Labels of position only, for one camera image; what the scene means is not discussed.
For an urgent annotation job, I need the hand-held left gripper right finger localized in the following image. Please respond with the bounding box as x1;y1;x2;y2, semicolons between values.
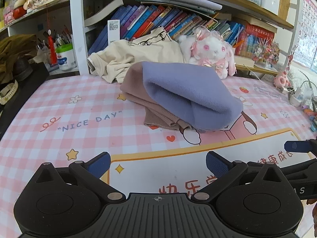
191;151;288;202

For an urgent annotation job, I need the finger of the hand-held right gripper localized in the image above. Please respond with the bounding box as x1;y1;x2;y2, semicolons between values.
284;139;317;154
248;157;317;180

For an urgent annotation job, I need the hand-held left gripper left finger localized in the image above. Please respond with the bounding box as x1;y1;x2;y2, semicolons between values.
35;151;127;202

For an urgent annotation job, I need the purple and brown sweater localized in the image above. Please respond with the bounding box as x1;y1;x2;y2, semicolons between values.
120;61;244;132

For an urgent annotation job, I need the small pink plush toy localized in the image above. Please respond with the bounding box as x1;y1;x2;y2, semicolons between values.
273;71;292;89

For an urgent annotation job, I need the colourful flower ornament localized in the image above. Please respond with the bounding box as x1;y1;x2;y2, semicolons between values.
253;40;281;68

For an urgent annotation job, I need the black case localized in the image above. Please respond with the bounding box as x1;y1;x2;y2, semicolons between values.
0;62;50;140

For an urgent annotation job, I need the white jar pen holder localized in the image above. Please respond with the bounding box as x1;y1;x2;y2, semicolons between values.
56;43;77;71

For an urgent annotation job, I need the red boxed book set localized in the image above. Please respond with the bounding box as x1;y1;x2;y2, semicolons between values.
234;23;276;58

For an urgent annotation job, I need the white and pink plush bunny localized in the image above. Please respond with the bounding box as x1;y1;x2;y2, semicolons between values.
178;26;238;80

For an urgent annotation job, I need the cream wrist watch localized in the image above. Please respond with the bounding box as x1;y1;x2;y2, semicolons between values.
0;79;19;105

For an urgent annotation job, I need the cream garment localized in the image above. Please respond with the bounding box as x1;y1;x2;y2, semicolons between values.
87;27;185;84

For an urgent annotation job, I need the red tassel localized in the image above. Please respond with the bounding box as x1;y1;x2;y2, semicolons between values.
47;29;58;65

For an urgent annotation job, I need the bunch of pens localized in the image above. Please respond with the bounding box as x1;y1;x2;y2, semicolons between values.
37;25;74;49

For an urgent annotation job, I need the white labelled carton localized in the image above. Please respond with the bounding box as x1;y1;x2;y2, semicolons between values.
108;19;120;43

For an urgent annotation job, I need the brown cloth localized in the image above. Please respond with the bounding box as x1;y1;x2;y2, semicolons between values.
0;34;38;85

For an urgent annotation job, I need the rolled bamboo mat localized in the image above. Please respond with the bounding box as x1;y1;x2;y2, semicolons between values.
277;0;293;22

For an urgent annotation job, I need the thick white paperback book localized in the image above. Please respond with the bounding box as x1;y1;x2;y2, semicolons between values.
84;0;124;28

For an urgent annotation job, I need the row of colourful books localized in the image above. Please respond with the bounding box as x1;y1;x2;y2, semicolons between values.
88;4;248;55

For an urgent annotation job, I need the grey laptop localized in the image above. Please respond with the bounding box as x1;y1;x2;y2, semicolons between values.
135;0;216;14

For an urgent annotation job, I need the red apple ornament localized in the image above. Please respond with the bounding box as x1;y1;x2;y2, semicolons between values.
13;6;27;20

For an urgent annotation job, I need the white charger with cables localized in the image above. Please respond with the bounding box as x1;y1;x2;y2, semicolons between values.
287;80;317;109

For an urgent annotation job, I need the letter wall poster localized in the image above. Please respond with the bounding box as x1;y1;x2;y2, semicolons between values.
293;0;317;69

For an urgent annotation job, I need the white shelf frame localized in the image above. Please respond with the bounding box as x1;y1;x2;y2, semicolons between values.
70;0;86;76

